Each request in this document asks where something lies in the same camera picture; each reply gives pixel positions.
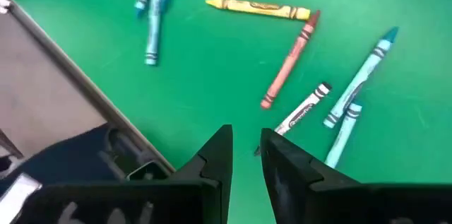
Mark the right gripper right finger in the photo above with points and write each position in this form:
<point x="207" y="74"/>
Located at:
<point x="318" y="199"/>

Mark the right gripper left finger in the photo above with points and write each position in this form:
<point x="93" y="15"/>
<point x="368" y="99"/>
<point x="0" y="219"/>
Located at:
<point x="197" y="203"/>

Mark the white crayon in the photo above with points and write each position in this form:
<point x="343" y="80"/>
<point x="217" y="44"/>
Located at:
<point x="303" y="109"/>

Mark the green table mat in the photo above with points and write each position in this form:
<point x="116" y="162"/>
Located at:
<point x="212" y="75"/>

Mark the brown crayon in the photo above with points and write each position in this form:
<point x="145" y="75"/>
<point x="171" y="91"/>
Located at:
<point x="289" y="61"/>

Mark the white flat object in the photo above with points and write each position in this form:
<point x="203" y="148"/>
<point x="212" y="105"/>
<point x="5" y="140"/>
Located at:
<point x="17" y="195"/>

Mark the yellow crayon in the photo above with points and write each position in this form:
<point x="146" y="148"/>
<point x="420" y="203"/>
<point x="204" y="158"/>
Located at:
<point x="259" y="7"/>

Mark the black metal bracket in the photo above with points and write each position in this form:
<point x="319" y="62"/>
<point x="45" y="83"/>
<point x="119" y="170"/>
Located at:
<point x="70" y="157"/>

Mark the black metal table frame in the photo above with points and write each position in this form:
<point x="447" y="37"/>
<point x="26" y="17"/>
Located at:
<point x="88" y="88"/>

